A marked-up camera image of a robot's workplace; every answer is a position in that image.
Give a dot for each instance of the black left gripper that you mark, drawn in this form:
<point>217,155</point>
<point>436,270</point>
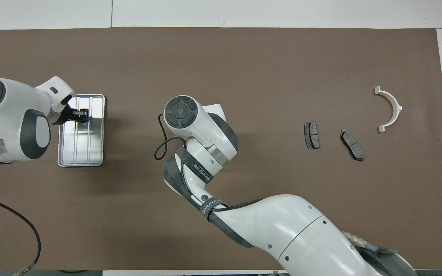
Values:
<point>65,114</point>

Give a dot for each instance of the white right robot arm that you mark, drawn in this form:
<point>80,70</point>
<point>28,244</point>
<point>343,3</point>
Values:
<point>282,226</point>

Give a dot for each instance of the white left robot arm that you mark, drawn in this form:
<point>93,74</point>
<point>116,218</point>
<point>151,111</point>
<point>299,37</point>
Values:
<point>10,115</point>

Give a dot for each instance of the silver metal tray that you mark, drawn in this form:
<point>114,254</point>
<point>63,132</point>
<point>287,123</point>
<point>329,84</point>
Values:
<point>83,145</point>

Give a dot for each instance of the brown table mat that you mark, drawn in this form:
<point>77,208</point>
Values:
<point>244,69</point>

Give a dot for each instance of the rectangular grey brake pad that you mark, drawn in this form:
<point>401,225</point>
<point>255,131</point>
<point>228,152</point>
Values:
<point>312,135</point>

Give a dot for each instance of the curved grey brake pad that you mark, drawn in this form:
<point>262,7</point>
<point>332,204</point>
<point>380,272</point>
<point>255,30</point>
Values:
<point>352,145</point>

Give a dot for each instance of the white semicircular plastic bracket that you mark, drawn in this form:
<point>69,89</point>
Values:
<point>393,102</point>

